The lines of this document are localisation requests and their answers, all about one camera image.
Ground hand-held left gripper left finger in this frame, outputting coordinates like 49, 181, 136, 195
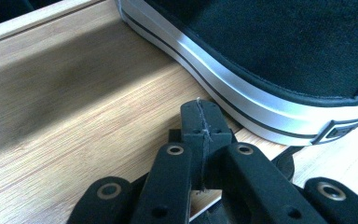
180, 99, 207, 191

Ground bamboo shoe rack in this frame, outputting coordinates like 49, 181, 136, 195
0, 0, 358, 224

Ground black white canvas sneaker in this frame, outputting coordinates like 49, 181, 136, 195
115, 0, 358, 147

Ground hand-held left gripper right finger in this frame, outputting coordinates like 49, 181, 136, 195
198, 99, 233, 191

